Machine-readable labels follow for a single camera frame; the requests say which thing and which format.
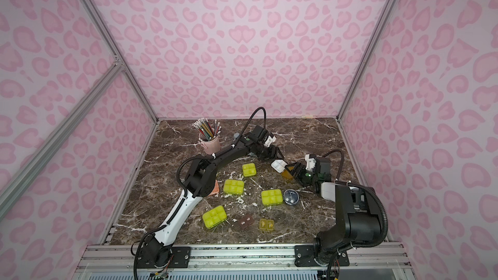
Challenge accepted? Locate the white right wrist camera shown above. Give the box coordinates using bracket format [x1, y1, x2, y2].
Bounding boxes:
[305, 154, 316, 172]

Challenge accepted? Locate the pink pencil cup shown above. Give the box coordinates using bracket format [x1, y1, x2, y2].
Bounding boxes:
[198, 134, 221, 155]

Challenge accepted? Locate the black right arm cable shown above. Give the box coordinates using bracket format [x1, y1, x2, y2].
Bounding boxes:
[322, 148, 389, 248]

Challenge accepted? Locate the aluminium front rail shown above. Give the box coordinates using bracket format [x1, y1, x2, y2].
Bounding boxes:
[73, 242, 416, 279]

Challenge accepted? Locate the small yellow pillbox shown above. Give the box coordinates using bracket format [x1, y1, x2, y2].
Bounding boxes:
[259, 219, 274, 232]

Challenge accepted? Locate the white pillbox green lid front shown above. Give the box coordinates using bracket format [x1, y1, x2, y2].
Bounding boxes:
[202, 206, 227, 229]

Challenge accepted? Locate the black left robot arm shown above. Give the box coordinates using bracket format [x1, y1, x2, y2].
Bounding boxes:
[134, 126, 284, 268]

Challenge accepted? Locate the white pillbox yellow lid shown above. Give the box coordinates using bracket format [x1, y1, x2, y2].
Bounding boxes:
[271, 159, 293, 181]

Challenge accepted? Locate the small dark red pillbox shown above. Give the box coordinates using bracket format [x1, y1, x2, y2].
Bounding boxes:
[238, 215, 254, 230]

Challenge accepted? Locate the coloured pencils bundle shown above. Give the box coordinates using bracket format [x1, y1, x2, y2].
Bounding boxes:
[193, 118, 221, 141]

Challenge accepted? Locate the white pillbox green lid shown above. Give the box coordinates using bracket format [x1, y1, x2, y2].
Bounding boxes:
[202, 206, 227, 229]
[242, 163, 257, 178]
[261, 189, 283, 206]
[223, 179, 245, 195]

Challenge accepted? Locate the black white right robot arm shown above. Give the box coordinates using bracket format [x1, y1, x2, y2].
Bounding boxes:
[284, 150, 389, 268]

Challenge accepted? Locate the orange square pillbox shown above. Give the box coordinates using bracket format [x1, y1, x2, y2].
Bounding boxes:
[209, 181, 220, 196]

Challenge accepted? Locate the white pillbox green lid back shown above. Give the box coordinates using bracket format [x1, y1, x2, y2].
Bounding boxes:
[242, 163, 257, 178]

